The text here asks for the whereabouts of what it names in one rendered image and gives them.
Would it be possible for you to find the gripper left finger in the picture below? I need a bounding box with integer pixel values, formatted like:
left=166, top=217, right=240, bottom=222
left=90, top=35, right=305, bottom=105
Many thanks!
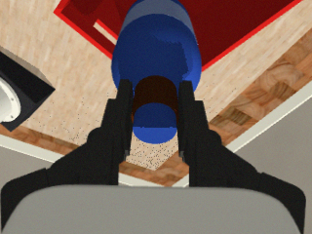
left=0, top=79, right=134, bottom=233

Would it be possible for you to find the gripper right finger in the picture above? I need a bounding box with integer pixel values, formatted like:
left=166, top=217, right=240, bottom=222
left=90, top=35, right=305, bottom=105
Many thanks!
left=176, top=80, right=306, bottom=234

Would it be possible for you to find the red plastic bottle crate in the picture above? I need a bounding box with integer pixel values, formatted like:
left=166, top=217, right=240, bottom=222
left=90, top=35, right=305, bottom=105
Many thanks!
left=73, top=0, right=302, bottom=72

